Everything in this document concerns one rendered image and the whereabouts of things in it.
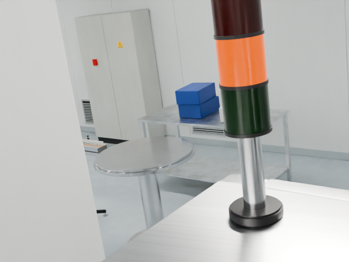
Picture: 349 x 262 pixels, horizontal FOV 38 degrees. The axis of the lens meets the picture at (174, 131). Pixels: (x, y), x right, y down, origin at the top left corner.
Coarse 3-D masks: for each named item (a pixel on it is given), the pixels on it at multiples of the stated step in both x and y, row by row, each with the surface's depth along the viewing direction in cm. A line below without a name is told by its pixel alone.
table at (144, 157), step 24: (120, 144) 491; (144, 144) 481; (168, 144) 471; (192, 144) 468; (96, 168) 439; (120, 168) 424; (144, 168) 416; (168, 168) 420; (144, 192) 462; (144, 216) 474
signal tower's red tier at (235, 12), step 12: (216, 0) 48; (228, 0) 47; (240, 0) 47; (252, 0) 47; (216, 12) 49; (228, 12) 48; (240, 12) 47; (252, 12) 48; (216, 24) 49; (228, 24) 48; (240, 24) 48; (252, 24) 48
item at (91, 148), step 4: (88, 136) 512; (84, 140) 512; (88, 140) 507; (92, 140) 503; (96, 140) 501; (84, 144) 508; (88, 144) 506; (92, 144) 495; (96, 144) 491; (100, 144) 500; (104, 144) 497; (84, 148) 501; (88, 148) 497; (92, 148) 493; (96, 148) 489; (100, 148) 491; (104, 148) 496; (88, 152) 499; (92, 152) 495; (96, 152) 491
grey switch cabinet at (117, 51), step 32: (96, 32) 762; (128, 32) 722; (96, 64) 780; (128, 64) 741; (96, 96) 806; (128, 96) 761; (160, 96) 774; (96, 128) 831; (128, 128) 783; (160, 128) 779
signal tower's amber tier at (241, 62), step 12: (216, 48) 50; (228, 48) 49; (240, 48) 48; (252, 48) 48; (264, 48) 50; (228, 60) 49; (240, 60) 49; (252, 60) 49; (264, 60) 50; (228, 72) 50; (240, 72) 49; (252, 72) 49; (264, 72) 50; (228, 84) 50; (240, 84) 49; (252, 84) 49
